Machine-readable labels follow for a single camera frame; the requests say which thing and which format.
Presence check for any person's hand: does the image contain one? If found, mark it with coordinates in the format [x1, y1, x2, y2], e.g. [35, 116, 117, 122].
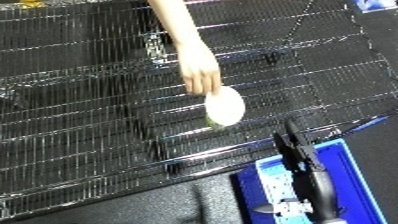
[175, 39, 226, 97]

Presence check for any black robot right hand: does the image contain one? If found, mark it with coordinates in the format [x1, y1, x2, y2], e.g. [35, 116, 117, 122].
[270, 119, 351, 224]

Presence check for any white paper cup green band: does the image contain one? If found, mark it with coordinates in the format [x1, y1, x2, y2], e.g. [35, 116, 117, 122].
[202, 85, 249, 131]

